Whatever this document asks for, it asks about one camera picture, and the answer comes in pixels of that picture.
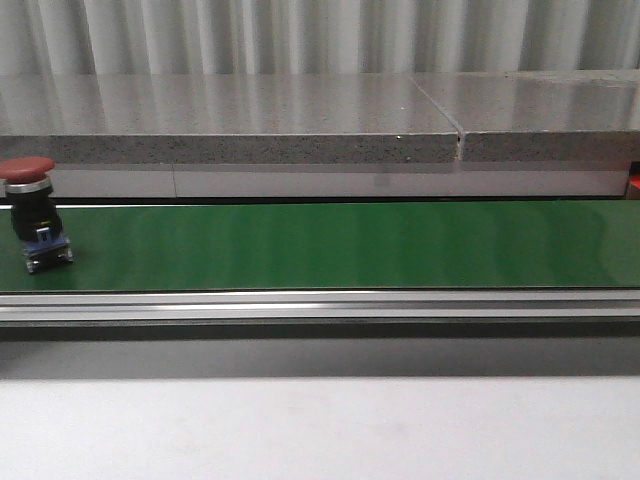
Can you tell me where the white panel under slab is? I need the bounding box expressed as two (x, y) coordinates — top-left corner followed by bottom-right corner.
(51, 170), (628, 198)

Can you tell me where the aluminium conveyor side rail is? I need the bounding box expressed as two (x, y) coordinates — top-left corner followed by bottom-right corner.
(1, 288), (639, 328)

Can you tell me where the grey stone slab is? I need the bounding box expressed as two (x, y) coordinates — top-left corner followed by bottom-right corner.
(1, 74), (458, 165)
(413, 70), (639, 168)

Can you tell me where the grey stone slab left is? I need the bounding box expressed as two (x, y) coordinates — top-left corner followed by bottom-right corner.
(1, 74), (458, 165)

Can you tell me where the red mushroom push button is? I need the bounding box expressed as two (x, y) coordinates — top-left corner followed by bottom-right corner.
(1, 156), (74, 274)

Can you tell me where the grey stone slab right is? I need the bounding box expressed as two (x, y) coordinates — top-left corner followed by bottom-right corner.
(413, 70), (639, 168)

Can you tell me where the green conveyor belt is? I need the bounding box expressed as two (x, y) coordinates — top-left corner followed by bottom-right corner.
(1, 200), (639, 292)

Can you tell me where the orange red object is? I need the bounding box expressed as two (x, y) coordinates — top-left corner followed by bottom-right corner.
(626, 174), (640, 200)

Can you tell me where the white pleated curtain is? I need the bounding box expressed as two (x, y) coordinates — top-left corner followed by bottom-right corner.
(1, 1), (639, 75)

